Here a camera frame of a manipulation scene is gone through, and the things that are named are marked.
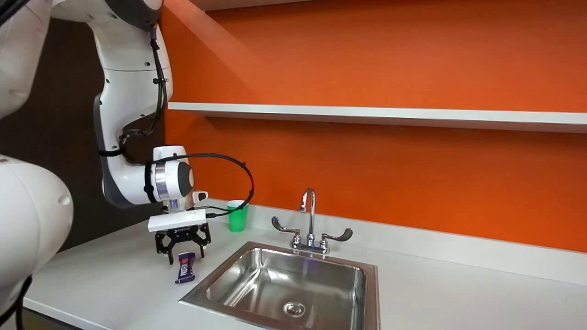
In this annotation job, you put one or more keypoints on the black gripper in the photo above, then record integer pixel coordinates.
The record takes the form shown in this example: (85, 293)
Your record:
(184, 236)

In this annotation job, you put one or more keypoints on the dark brown cabinet panel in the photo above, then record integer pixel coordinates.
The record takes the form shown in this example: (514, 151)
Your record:
(61, 122)

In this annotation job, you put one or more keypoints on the stainless steel sink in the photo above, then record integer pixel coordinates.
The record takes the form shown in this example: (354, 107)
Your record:
(268, 287)

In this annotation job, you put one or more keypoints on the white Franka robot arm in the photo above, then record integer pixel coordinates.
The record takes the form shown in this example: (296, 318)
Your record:
(129, 80)

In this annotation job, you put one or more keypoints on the round metal sink drain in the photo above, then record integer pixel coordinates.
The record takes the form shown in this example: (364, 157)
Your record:
(294, 309)

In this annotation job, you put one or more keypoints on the green plastic cup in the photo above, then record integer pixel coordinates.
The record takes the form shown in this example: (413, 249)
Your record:
(239, 219)

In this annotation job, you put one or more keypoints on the white wall shelf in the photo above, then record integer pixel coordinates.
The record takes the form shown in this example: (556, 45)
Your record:
(428, 117)

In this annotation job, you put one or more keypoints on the purple protein candy bar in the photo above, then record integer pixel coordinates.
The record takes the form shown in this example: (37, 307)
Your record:
(186, 269)

